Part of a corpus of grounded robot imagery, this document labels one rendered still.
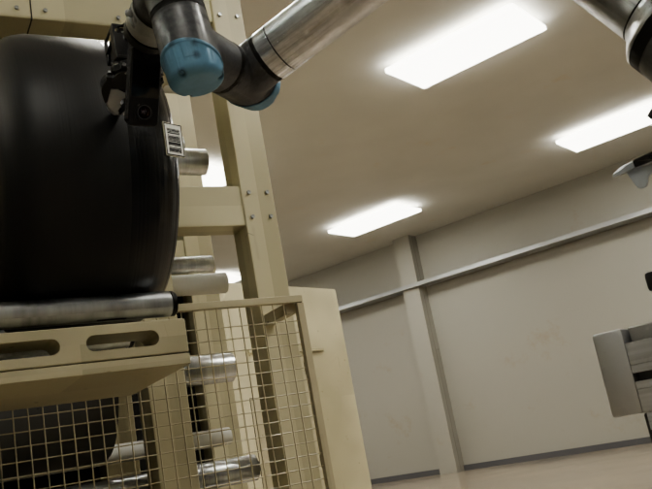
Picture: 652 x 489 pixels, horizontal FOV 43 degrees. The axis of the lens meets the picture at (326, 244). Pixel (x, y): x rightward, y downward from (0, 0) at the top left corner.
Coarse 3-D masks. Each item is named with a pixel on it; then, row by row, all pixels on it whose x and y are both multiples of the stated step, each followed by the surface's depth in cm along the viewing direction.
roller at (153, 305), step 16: (0, 304) 130; (16, 304) 131; (32, 304) 132; (48, 304) 133; (64, 304) 134; (80, 304) 135; (96, 304) 136; (112, 304) 137; (128, 304) 139; (144, 304) 140; (160, 304) 141; (176, 304) 143; (0, 320) 129; (16, 320) 130; (32, 320) 131; (48, 320) 133; (64, 320) 134; (80, 320) 135; (96, 320) 137; (112, 320) 139
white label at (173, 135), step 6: (162, 126) 139; (168, 126) 140; (174, 126) 141; (180, 126) 142; (168, 132) 140; (174, 132) 141; (180, 132) 142; (168, 138) 139; (174, 138) 140; (180, 138) 142; (168, 144) 139; (174, 144) 140; (180, 144) 141; (168, 150) 139; (174, 150) 140; (180, 150) 141; (180, 156) 141
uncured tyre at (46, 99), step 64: (0, 64) 136; (64, 64) 137; (0, 128) 131; (64, 128) 130; (128, 128) 135; (0, 192) 131; (64, 192) 129; (128, 192) 134; (0, 256) 134; (64, 256) 132; (128, 256) 137; (128, 320) 149
